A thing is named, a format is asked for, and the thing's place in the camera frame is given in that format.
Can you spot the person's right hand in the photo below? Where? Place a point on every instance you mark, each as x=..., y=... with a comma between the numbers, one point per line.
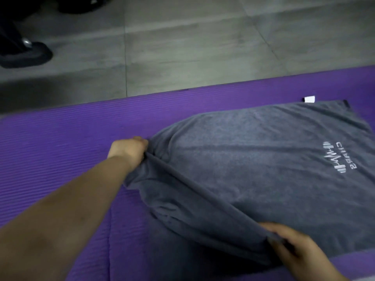
x=304, y=254

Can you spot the black equipment foot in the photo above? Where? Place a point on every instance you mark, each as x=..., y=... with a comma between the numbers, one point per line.
x=26, y=55

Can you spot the person's left forearm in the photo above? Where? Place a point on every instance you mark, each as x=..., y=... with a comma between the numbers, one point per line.
x=58, y=225

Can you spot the black bench frame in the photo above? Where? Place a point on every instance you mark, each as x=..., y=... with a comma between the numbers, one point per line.
x=11, y=23

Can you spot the purple yoga mat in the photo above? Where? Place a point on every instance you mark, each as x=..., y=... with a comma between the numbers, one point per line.
x=58, y=143

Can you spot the dark grey tagged towel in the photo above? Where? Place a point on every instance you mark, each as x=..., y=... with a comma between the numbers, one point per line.
x=249, y=172

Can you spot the person's left hand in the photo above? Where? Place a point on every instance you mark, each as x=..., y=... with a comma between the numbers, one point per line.
x=129, y=152

